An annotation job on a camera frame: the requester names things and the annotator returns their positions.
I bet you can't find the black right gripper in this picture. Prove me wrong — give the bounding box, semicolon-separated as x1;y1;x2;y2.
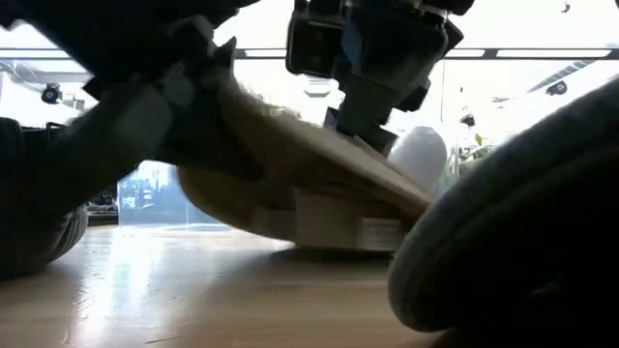
322;0;475;157

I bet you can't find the green potted plant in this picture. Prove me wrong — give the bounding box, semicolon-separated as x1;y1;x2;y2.
447;132;497;188

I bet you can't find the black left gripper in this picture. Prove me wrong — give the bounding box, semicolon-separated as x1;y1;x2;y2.
0;0;262;209

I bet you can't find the white rounded vase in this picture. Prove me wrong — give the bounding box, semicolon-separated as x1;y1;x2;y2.
386;126;449;194

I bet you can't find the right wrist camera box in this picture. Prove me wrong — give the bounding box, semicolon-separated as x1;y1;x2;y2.
284;0;352;79

